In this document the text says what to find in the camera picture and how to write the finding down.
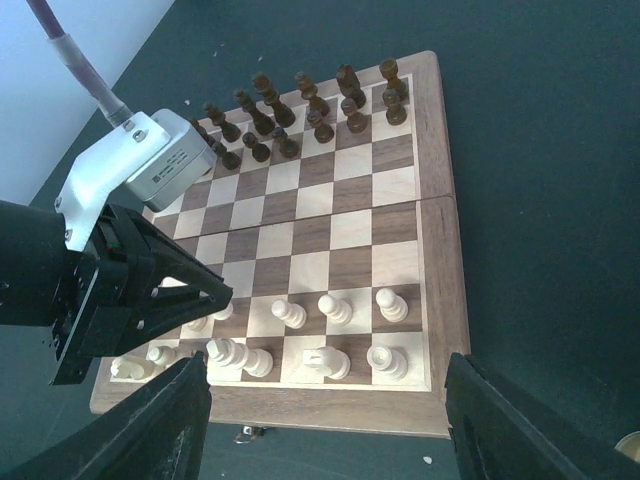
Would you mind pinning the light queen piece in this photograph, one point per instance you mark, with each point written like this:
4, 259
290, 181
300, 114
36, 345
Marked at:
226, 353

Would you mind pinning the dark rook right corner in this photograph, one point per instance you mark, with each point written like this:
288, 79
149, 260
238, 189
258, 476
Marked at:
389, 71

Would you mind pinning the dark bishop left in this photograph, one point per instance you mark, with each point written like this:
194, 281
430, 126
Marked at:
230, 132

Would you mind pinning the light bishop piece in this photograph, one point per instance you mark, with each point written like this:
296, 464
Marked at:
162, 355

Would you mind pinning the light pawn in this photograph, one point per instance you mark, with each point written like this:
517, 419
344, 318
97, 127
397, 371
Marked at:
224, 314
291, 314
392, 306
197, 325
337, 311

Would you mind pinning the gold metal tin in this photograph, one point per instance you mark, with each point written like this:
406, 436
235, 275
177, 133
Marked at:
629, 446

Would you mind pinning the dark bishop right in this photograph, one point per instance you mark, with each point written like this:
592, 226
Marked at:
309, 92

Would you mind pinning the wooden chess board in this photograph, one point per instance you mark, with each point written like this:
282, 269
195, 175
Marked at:
365, 211

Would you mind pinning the dark knight left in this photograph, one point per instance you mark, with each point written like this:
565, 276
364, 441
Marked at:
202, 131

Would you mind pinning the dark king piece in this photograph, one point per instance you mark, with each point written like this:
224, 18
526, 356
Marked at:
284, 115

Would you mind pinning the dark knight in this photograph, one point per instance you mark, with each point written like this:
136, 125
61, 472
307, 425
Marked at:
349, 85
202, 131

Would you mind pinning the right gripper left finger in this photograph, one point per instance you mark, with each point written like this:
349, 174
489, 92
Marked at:
157, 432

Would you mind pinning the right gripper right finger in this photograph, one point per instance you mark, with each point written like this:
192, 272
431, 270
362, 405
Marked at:
500, 431

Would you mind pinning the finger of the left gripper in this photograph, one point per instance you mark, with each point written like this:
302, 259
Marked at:
176, 274
166, 315

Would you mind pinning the light knight piece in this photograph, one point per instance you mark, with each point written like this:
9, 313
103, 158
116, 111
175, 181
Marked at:
132, 367

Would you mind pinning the light rook piece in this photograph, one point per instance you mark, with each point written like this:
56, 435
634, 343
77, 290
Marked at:
387, 361

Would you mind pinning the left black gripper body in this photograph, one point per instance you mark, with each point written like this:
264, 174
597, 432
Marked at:
105, 293

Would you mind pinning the dark knight right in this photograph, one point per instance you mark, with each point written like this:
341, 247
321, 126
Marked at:
349, 85

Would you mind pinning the dark pawn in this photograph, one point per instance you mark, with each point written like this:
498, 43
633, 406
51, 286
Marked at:
395, 112
356, 121
288, 148
260, 152
228, 159
323, 132

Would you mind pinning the dark bishop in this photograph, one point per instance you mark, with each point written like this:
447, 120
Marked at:
309, 92
230, 132

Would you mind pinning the dark queen piece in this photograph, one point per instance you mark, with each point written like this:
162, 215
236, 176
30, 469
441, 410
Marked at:
263, 124

